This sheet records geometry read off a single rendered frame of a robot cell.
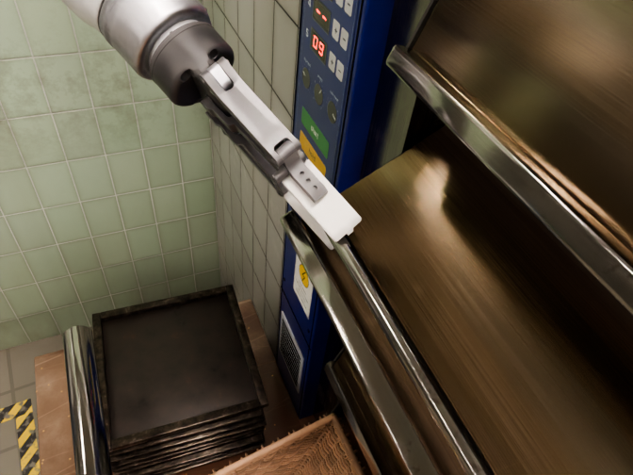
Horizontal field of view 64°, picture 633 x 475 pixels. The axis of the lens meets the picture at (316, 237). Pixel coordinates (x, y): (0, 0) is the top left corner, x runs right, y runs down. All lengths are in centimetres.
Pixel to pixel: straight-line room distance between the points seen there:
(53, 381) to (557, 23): 118
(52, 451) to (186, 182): 84
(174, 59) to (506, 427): 40
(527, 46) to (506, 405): 25
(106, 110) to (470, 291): 119
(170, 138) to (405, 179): 110
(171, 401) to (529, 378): 71
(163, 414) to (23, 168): 84
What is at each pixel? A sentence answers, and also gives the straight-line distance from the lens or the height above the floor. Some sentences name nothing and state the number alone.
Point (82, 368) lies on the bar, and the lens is 59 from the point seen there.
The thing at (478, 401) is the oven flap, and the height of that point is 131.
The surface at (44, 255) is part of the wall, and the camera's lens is 179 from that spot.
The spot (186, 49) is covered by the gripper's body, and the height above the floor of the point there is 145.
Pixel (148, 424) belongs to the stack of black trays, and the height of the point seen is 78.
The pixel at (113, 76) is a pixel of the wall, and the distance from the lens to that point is 143.
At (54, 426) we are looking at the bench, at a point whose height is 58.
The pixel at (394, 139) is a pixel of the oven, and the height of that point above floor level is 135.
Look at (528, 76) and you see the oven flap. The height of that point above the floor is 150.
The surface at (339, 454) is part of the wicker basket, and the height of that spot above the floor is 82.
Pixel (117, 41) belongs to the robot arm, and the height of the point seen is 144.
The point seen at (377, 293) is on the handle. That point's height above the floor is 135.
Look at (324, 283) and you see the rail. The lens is 46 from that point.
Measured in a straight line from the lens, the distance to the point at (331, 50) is 60.
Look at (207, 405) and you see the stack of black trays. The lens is 98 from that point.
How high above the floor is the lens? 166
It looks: 46 degrees down
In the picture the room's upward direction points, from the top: 8 degrees clockwise
